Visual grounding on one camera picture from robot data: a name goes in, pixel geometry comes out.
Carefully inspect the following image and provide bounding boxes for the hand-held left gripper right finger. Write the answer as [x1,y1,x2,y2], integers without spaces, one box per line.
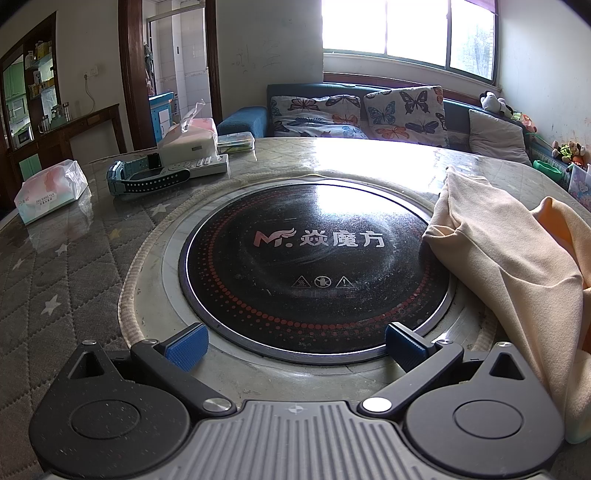
[358,322,532,418]

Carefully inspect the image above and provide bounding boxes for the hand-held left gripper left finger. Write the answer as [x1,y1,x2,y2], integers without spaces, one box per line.
[69,322,235,418]

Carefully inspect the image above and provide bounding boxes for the cream sweater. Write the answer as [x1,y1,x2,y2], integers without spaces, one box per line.
[421,166,591,444]

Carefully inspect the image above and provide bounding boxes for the round black heater plate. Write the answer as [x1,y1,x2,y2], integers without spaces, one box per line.
[178,182,455,365]

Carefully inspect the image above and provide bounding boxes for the blue smartwatch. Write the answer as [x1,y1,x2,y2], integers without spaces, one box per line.
[106,154,162,197]

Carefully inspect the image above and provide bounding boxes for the white remote control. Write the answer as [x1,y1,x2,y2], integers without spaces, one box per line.
[164,154,230,180]

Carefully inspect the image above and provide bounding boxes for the clear plastic container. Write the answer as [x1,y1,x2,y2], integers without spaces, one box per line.
[216,131,256,155]

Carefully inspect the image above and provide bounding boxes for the white soft tissue pack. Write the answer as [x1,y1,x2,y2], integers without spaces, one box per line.
[14,159,89,226]

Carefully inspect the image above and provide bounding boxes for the pink white tissue pack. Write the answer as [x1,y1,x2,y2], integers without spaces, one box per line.
[156,100,219,166]

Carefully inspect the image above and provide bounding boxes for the green plastic bowl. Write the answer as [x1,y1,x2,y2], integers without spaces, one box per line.
[532,159,563,182]

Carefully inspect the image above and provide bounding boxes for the grey pillow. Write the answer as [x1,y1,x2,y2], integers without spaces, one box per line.
[467,109,533,167]

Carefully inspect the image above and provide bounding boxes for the square butterfly print pillow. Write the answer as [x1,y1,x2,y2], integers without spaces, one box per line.
[362,86,450,148]

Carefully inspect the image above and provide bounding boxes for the blue white storage cart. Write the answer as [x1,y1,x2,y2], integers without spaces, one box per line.
[148,91,178,146]

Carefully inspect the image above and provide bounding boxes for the blue sofa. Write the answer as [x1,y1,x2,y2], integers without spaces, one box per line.
[216,82,536,167]

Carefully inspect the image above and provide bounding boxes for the clear plastic storage box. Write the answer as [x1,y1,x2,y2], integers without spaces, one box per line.
[566,164,591,208]

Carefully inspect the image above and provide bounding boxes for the dark wooden counter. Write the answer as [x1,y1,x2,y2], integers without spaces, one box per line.
[7,104,123,185]

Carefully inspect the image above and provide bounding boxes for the wide butterfly print pillow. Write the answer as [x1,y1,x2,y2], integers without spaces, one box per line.
[269,95,370,139]

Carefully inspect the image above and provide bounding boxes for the colourful plush toys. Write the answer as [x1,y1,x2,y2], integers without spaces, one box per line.
[551,141,587,167]

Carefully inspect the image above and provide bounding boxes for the panda plush toy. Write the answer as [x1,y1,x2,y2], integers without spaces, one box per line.
[479,91,513,116]

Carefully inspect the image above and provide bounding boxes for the microwave oven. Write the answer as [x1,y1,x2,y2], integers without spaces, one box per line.
[11,124,35,148]

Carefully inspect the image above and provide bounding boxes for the wooden display cabinet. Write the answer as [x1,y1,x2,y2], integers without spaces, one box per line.
[0,11,63,153]

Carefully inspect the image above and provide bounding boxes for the window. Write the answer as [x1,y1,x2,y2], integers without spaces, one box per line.
[321,0,502,86]

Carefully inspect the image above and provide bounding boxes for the black perforated watch strap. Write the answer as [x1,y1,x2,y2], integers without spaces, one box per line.
[126,168,191,191]

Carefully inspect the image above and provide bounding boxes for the dark wooden door frame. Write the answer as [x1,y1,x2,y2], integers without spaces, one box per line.
[117,0,222,148]

